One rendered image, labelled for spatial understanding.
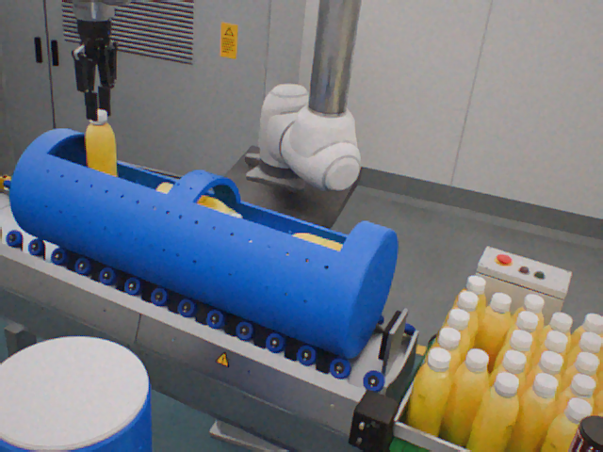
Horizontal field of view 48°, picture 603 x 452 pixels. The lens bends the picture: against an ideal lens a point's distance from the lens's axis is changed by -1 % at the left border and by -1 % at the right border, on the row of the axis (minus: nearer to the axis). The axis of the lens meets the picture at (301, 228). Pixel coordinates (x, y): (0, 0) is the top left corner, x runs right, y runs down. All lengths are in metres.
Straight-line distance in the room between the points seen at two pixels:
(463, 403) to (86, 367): 0.70
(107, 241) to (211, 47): 1.61
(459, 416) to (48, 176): 1.03
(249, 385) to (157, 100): 1.93
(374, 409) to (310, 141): 0.73
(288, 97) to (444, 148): 2.42
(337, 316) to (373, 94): 2.98
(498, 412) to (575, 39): 2.97
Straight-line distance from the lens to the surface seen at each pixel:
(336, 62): 1.68
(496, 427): 1.31
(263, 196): 1.93
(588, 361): 1.40
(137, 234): 1.49
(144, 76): 3.21
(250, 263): 1.36
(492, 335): 1.51
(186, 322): 1.57
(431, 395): 1.31
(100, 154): 1.71
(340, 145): 1.72
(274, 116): 1.89
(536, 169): 4.23
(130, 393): 1.25
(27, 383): 1.29
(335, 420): 1.48
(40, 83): 3.55
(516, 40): 4.01
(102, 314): 1.71
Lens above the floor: 1.89
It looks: 29 degrees down
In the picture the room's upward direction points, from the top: 6 degrees clockwise
